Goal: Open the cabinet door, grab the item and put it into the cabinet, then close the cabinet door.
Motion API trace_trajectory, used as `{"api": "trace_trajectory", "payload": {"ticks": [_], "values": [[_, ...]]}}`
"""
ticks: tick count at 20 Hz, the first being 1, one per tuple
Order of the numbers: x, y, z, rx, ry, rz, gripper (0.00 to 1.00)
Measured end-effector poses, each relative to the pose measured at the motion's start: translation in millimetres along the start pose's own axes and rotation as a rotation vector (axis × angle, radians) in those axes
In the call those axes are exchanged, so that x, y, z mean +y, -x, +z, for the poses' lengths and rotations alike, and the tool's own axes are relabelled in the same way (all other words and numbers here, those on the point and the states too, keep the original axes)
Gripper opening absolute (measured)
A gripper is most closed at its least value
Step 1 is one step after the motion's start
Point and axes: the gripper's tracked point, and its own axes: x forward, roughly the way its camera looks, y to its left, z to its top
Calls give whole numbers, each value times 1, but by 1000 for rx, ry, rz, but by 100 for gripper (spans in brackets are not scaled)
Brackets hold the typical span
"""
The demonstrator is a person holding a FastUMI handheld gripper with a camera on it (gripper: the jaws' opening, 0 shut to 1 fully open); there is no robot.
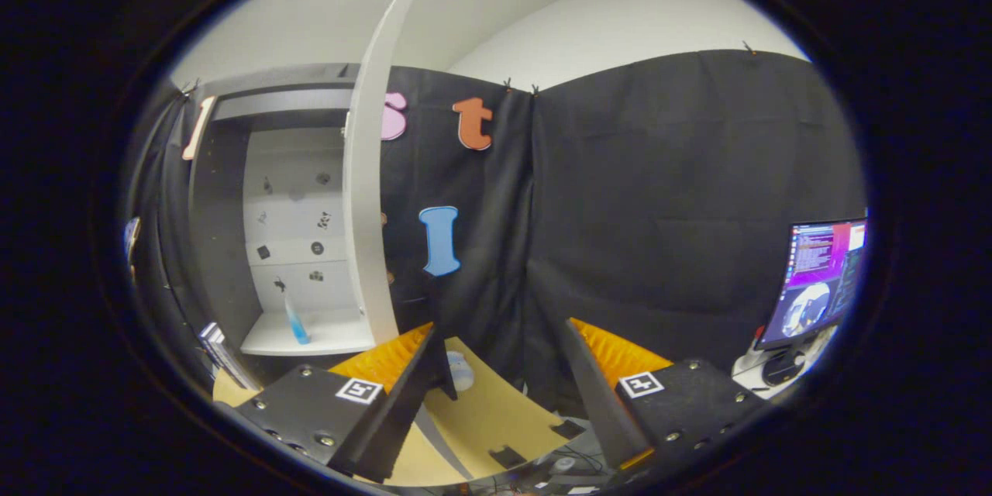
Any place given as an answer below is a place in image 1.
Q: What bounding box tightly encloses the slim blue white tube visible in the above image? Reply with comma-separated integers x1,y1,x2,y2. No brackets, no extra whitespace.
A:
283,294,311,346

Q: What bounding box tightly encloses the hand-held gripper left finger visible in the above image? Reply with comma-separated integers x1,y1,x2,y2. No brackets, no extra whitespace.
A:
213,322,458,484

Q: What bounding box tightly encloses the white cabinet shelf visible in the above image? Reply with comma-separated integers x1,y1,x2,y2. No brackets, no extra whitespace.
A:
240,308,378,357

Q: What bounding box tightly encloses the white side desk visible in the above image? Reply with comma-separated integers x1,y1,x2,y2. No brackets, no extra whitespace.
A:
732,325,838,401

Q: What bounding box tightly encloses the black backdrop cloth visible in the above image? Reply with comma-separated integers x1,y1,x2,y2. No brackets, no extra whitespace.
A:
128,49,867,419

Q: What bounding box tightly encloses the dark grey cabinet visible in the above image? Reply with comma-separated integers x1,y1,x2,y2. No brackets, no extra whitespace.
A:
186,62,381,384

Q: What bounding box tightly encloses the computer monitor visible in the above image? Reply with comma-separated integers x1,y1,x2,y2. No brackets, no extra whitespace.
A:
756,217,869,388

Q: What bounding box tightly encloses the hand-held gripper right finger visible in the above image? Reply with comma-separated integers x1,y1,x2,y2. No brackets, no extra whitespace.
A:
563,318,772,474

